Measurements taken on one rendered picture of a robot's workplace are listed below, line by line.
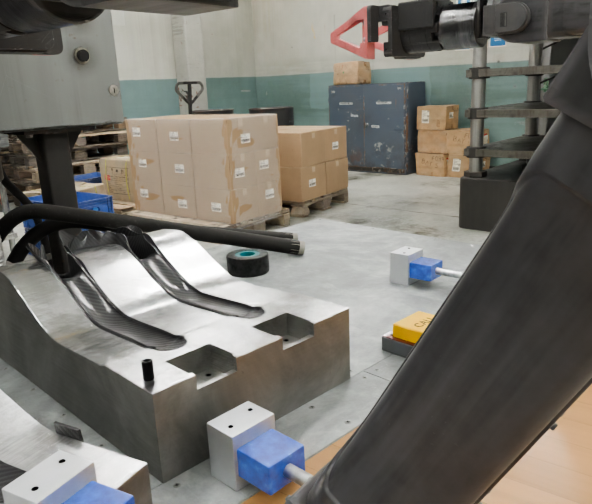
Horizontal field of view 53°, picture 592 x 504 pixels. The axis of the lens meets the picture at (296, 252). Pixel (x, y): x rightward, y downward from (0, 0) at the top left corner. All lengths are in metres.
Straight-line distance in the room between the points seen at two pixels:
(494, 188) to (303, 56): 5.11
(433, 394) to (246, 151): 4.41
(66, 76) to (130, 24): 7.16
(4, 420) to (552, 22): 0.71
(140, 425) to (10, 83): 0.93
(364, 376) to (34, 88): 0.95
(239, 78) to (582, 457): 9.23
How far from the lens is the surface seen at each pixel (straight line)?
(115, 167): 6.01
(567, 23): 0.80
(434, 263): 1.02
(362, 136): 7.89
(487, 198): 4.72
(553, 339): 0.20
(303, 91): 9.20
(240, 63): 9.69
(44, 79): 1.40
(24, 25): 0.39
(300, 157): 5.23
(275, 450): 0.53
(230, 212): 4.56
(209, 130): 4.57
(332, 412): 0.66
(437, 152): 7.47
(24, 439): 0.58
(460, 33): 0.84
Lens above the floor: 1.14
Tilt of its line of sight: 16 degrees down
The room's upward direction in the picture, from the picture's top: 3 degrees counter-clockwise
